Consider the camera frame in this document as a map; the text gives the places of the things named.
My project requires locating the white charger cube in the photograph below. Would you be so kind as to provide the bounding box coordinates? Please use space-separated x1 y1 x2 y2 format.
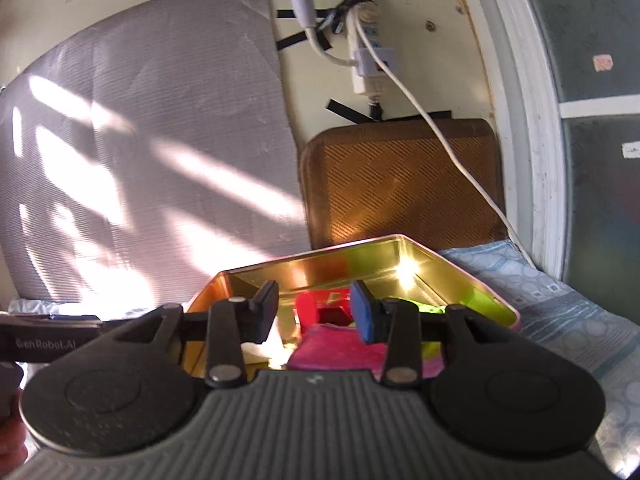
241 342 293 368

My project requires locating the red stapler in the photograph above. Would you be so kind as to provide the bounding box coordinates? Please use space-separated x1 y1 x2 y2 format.
294 287 354 334

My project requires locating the magenta leather pouch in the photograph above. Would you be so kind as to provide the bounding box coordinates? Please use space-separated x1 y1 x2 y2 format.
287 322 446 378

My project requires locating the green snack packet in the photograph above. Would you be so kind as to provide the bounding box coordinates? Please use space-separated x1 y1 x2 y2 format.
384 286 501 356

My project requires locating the person's left hand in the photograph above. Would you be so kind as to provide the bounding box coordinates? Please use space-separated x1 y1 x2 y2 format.
0 389 28 478

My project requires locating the pink macaron tin box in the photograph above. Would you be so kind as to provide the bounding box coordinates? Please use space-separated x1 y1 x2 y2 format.
186 234 521 376

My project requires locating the brown woven cushion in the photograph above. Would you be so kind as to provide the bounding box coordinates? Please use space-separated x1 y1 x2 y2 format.
299 120 508 250

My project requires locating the white power strip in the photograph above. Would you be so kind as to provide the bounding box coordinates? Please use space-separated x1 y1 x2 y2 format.
346 2 397 102

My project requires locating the white power cable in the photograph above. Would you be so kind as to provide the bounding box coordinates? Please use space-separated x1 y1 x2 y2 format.
351 6 539 269

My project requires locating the white window frame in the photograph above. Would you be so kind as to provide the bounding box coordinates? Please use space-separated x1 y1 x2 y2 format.
463 0 639 278

